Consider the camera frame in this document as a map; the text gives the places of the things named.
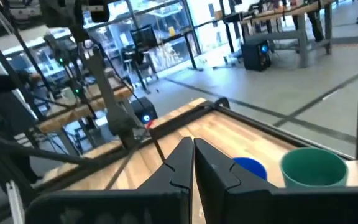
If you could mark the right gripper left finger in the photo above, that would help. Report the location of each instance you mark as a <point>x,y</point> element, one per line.
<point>129,205</point>

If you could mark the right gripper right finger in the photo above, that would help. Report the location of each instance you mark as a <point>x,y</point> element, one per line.
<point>259,205</point>

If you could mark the blue plastic mug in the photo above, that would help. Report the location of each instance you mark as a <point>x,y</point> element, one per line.
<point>253,168</point>

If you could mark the green plastic cup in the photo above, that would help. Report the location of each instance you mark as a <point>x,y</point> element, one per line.
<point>314,169</point>

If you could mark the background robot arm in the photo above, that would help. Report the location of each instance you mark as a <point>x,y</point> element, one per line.
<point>64,62</point>

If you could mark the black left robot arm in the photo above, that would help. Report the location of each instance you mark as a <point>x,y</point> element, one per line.
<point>110,102</point>

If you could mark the black box with blue light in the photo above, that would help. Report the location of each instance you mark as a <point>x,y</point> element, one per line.
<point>145,110</point>

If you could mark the neighbouring wooden table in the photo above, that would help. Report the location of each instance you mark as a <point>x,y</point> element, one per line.
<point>82,109</point>

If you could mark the person's hand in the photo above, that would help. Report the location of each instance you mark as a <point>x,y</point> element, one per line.
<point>35,77</point>

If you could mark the person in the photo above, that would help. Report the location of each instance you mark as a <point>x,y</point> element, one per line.
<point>2,102</point>

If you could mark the black computer monitor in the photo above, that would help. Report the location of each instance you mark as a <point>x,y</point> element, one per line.
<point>144,37</point>

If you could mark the black table frame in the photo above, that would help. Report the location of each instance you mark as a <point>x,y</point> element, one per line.
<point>182,119</point>

